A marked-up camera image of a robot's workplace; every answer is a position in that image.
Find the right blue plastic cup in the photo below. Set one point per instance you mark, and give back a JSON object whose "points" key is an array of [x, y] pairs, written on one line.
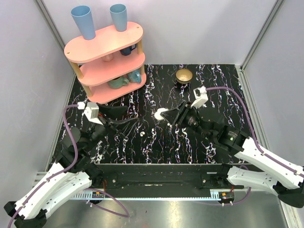
{"points": [[119, 17]]}

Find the pink three-tier shelf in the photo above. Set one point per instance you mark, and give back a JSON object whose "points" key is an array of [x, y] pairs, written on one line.
{"points": [[85, 57]]}

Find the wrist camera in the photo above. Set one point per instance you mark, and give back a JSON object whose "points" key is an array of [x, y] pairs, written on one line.
{"points": [[201, 97], [91, 112]]}

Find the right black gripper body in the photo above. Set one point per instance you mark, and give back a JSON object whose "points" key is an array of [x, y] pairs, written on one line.
{"points": [[191, 119]]}

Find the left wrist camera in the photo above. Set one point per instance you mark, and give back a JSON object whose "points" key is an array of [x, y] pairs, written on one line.
{"points": [[91, 112]]}

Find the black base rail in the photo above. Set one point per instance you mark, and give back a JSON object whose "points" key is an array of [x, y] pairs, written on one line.
{"points": [[113, 176]]}

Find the pink cup on shelf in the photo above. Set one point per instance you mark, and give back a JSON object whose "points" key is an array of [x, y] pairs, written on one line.
{"points": [[108, 58]]}

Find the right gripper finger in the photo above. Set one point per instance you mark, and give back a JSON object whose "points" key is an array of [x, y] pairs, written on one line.
{"points": [[177, 110], [172, 117]]}

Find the teal ceramic mug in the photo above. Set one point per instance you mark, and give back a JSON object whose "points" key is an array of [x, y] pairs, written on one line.
{"points": [[118, 82]]}

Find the gold patterned bowl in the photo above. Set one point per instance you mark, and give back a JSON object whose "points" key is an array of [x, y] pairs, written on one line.
{"points": [[183, 76]]}

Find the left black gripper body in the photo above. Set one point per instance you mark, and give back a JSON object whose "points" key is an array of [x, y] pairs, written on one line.
{"points": [[104, 119]]}

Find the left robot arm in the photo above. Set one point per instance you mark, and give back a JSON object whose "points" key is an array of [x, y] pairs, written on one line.
{"points": [[73, 170]]}

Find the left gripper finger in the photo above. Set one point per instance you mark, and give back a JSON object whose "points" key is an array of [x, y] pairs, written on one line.
{"points": [[125, 127], [112, 112]]}

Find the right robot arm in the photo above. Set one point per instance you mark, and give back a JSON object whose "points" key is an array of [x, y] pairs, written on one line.
{"points": [[278, 176]]}

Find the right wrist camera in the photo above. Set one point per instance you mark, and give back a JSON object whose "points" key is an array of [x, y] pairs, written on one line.
{"points": [[201, 97]]}

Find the light blue butterfly mug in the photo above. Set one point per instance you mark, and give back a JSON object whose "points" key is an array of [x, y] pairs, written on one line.
{"points": [[134, 76]]}

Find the blue plastic cup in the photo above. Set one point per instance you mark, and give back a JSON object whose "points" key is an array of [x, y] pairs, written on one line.
{"points": [[119, 17], [82, 16]]}

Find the white earbud charging case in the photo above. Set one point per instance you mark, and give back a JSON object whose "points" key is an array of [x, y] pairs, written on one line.
{"points": [[157, 114]]}

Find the left blue plastic cup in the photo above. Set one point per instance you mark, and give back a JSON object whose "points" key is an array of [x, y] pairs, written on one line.
{"points": [[82, 16]]}

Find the dark blue mug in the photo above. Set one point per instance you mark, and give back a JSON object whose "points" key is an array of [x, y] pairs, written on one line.
{"points": [[128, 50]]}

